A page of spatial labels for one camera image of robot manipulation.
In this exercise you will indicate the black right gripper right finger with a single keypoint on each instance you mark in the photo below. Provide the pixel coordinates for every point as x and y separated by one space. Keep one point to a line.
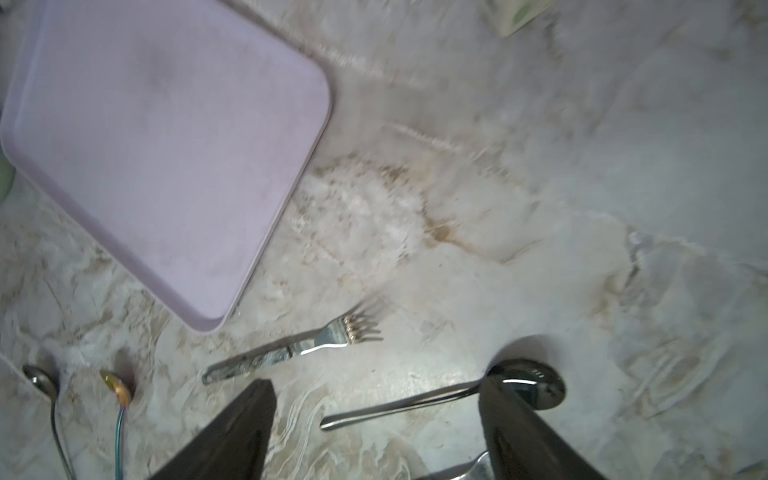
521 445

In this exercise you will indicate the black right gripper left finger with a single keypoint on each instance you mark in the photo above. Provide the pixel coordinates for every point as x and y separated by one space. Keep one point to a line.
234 444

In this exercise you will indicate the iridescent rainbow spoon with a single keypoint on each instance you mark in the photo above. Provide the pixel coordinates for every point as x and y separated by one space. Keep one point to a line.
124 397

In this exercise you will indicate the lilac plastic tray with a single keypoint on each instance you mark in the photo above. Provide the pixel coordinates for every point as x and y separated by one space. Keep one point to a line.
173 132

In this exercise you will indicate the dark black spoon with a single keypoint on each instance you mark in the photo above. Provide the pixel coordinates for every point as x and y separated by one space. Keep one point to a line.
535 382

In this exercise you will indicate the silver grey spoon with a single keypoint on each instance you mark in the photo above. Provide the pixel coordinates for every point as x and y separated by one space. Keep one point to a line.
48 385

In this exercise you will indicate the green handled silver fork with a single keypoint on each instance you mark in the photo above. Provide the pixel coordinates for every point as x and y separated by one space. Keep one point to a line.
346 330

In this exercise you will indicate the all silver fork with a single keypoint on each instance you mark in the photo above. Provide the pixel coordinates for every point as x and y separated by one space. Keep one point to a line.
477 469

